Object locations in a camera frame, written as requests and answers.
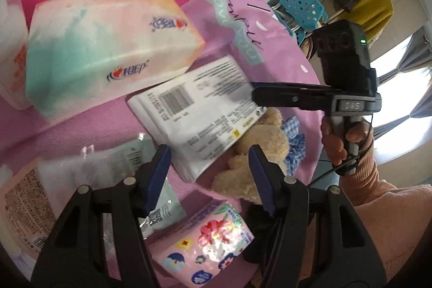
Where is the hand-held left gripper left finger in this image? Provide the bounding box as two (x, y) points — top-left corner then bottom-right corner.
(30, 144), (173, 288)

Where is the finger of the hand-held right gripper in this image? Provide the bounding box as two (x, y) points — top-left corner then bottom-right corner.
(251, 82), (341, 111)

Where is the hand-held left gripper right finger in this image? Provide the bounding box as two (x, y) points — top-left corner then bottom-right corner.
(248, 144), (389, 288)

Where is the beige plush toy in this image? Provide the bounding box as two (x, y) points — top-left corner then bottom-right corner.
(212, 107), (291, 206)

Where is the blue gingham scrunchie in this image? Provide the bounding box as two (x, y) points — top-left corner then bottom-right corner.
(282, 116), (308, 174)

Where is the white barcode tissue pack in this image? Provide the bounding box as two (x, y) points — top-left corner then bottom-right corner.
(126, 56), (269, 183)

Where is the pink floral tissue pack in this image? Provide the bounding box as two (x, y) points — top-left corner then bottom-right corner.
(148, 199), (255, 287)

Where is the peach printed packet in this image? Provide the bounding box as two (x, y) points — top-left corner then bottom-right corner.
(0, 156), (58, 258)

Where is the person's right hand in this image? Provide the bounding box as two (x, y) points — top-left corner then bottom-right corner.
(320, 119), (375, 167)

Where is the grey curtain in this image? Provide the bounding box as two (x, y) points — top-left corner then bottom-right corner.
(371, 25), (432, 154)

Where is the blue perforated basket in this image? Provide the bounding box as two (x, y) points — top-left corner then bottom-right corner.
(273, 0), (329, 34)

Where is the large pastel tissue pack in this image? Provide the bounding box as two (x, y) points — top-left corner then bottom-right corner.
(25, 0), (206, 125)

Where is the white orange-print packet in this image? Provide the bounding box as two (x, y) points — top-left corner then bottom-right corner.
(0, 0), (34, 110)

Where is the black cable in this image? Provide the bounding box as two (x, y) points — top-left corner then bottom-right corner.
(309, 121), (375, 189)

